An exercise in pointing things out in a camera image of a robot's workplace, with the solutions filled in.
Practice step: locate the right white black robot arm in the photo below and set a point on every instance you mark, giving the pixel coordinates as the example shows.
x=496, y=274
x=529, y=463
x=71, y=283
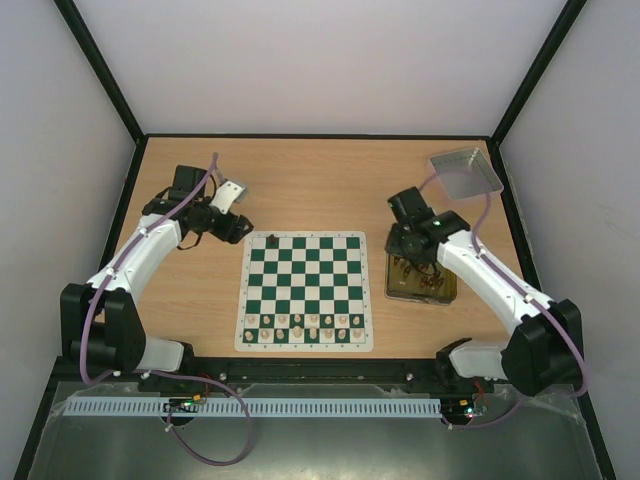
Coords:
x=540, y=351

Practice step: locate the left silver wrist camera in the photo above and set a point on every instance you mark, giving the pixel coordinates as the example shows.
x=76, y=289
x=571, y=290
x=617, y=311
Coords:
x=228, y=194

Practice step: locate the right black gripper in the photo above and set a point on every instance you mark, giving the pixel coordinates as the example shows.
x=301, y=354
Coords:
x=405, y=248

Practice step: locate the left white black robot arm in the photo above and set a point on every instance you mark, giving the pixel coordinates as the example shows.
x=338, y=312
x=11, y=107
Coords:
x=101, y=326

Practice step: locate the silver tin lid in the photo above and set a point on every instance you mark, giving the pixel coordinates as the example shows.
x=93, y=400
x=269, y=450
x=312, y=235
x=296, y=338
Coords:
x=466, y=174

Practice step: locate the green white chess board mat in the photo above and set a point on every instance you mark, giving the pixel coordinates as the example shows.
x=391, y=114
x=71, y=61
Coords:
x=308, y=273

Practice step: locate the gold tin with dark pieces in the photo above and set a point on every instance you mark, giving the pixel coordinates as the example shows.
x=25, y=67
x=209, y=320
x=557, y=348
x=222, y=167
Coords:
x=417, y=282

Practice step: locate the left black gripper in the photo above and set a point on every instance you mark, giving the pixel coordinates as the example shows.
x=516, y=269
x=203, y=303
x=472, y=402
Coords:
x=231, y=230

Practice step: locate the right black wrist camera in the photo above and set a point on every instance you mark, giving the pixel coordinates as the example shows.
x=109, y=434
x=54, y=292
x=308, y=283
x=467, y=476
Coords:
x=409, y=206

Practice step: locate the grey slotted cable duct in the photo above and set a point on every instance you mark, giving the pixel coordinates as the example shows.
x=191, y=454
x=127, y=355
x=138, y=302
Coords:
x=255, y=407

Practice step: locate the black mounting rail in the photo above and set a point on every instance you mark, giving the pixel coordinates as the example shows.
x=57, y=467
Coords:
x=434, y=376

